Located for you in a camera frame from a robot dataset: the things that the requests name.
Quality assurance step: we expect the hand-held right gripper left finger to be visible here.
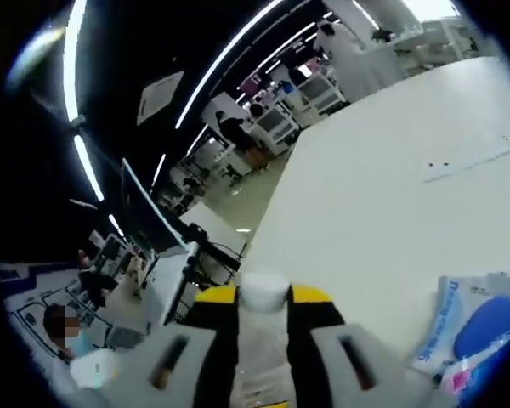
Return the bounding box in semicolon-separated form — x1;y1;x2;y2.
88;285;242;408

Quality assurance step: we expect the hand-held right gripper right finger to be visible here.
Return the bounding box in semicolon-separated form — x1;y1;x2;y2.
286;285;434;408

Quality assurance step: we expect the clear bottle red label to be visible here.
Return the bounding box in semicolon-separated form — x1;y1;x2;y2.
237;271;291;408

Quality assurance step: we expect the blue cloth with plastic bag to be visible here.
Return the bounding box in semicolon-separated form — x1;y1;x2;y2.
411;271;510;386

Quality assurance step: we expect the white side desk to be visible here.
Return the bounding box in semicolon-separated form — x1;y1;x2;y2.
152;201;247;324

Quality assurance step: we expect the dark monitor white edge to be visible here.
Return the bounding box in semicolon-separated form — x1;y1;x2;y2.
121;157;189;256

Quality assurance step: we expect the white table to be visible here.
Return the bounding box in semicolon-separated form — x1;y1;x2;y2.
233;54;510;408

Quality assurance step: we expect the white printed board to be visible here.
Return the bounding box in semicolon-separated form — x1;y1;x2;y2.
0;261;111;366

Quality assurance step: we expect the white workstation cart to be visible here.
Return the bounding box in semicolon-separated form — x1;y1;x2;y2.
258;104;301;154
299;71;348;116

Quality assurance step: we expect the white ceiling panel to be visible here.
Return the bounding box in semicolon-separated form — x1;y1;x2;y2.
135;70;185;127

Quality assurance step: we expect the ceiling light strip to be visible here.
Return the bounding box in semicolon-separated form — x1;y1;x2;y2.
173;0;286;129
62;0;106;201

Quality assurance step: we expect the black desk frame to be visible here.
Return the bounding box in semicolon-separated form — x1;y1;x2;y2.
169;224;250;324

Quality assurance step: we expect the purple wall sign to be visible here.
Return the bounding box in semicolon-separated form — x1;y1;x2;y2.
240;74;263;97

